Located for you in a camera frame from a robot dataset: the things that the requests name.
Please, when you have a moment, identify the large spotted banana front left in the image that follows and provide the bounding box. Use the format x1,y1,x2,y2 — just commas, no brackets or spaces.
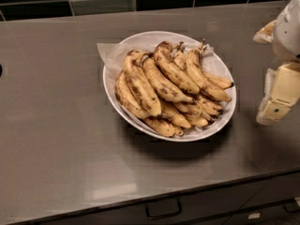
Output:
123,50,161,117

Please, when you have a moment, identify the right drawer handle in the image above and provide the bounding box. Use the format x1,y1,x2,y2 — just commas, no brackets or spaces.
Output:
283,202,300,214

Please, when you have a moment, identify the far right small banana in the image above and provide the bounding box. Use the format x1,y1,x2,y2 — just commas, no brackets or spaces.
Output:
204,72,234,89

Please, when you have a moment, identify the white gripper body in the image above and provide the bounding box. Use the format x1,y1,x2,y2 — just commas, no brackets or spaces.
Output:
272,0,300,62

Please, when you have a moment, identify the dark cabinet drawer front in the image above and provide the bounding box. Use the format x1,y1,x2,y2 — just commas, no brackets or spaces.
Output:
46,172,300,225

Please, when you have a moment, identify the outer left banana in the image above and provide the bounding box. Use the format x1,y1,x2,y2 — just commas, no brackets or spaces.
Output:
114,71,150,119

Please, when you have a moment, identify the lower right short banana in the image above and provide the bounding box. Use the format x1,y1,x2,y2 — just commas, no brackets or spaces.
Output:
174,102,208,128

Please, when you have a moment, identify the right lower brown banana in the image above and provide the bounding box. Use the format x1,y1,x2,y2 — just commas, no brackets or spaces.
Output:
196,95,223,116

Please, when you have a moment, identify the lower middle banana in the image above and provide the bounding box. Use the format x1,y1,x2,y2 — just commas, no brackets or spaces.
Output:
160,100,191,128

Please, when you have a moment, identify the right long spotted banana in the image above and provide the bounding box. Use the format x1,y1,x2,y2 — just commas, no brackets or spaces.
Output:
185,40,232,102

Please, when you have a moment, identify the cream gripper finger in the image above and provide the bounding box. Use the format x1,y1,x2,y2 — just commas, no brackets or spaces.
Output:
253,21,276,44
256,62,300,126

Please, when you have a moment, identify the black drawer handle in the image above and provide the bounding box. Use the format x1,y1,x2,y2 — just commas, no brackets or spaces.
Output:
145,199,182,220

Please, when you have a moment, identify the white oval bowl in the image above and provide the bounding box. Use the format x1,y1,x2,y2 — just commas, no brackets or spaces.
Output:
102,30,237,143

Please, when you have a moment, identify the bottom front banana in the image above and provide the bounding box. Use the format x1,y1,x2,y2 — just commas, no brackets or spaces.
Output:
143,117,175,137

